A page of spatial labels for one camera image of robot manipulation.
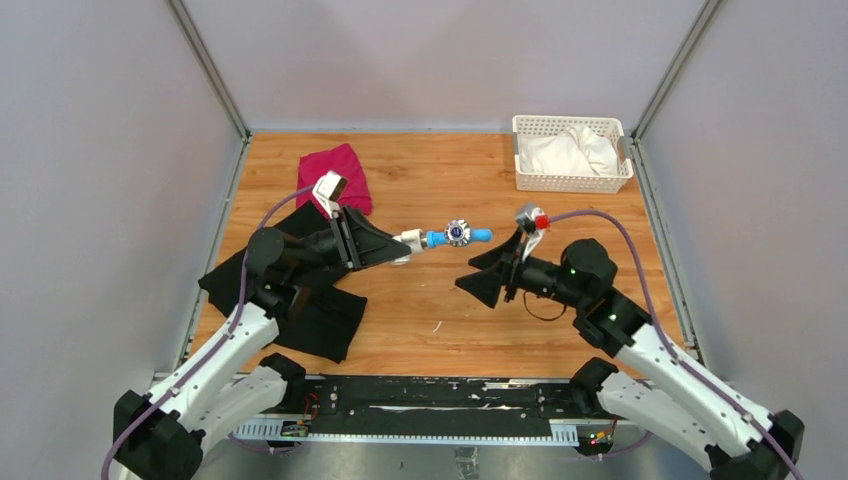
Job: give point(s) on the white cloth in basket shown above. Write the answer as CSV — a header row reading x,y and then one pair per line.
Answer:
x,y
576,151

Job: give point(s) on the blue water faucet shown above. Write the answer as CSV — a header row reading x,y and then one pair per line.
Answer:
x,y
458,233

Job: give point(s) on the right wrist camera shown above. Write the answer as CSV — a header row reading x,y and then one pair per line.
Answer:
x,y
533,221

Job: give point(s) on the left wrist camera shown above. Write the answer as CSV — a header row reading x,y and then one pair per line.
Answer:
x,y
327,190

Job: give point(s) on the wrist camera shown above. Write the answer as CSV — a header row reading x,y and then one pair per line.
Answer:
x,y
327,190
533,221

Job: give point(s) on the white plastic basket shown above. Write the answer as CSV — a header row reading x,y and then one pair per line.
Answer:
x,y
546,125

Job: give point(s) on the black cloth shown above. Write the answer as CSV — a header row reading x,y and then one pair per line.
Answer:
x,y
323,324

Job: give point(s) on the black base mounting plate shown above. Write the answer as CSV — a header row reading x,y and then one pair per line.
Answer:
x,y
435,407

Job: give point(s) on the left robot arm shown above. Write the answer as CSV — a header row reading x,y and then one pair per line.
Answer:
x,y
232,331

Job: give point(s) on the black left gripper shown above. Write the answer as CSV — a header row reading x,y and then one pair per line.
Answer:
x,y
364,245

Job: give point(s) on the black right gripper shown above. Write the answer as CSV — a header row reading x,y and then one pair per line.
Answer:
x,y
486,285

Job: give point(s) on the aluminium frame rail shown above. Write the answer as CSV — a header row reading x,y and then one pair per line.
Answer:
x,y
264,427

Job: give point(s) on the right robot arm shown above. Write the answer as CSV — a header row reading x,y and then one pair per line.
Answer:
x,y
726,433

